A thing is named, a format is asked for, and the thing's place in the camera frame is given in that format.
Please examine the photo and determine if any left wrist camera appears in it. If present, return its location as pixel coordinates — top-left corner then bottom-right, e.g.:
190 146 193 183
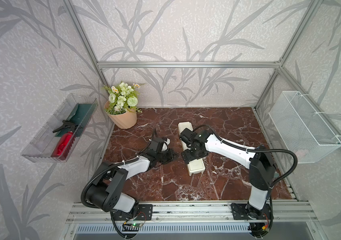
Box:
149 137 170 152

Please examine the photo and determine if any red spray bottle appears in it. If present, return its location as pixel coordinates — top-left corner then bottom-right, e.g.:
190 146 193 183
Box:
51 120 78 161

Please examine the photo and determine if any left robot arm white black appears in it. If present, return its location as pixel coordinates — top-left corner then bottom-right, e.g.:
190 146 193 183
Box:
80 143 178 215

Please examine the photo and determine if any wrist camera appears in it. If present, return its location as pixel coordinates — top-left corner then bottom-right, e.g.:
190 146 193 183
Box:
149 137 170 152
180 128 196 145

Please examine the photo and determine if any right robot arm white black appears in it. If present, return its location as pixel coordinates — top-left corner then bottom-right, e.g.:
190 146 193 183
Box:
180 129 298 211

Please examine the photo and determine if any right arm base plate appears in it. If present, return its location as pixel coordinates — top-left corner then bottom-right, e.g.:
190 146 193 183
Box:
230 203 274 220

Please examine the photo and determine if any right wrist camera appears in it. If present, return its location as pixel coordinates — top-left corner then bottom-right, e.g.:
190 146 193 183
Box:
180 128 196 145

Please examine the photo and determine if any green circuit board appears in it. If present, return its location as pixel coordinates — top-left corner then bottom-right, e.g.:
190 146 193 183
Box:
122 221 145 232

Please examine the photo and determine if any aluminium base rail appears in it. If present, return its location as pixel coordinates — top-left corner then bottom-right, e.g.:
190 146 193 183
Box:
65 200 318 224

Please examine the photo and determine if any green cloth in tray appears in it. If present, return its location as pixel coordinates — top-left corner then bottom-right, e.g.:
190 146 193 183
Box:
55 104 96 137

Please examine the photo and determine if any potted white flower plant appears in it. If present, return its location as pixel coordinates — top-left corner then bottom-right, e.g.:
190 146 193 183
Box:
103 82 141 129

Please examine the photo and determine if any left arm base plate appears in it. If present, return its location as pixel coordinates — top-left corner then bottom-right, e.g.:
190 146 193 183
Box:
112 204 153 221

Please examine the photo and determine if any pink object in basket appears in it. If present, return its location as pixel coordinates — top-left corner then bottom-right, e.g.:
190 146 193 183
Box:
295 150 309 161

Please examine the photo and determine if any clear plastic wall tray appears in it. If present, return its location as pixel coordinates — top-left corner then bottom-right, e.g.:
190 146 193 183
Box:
21 94 98 163

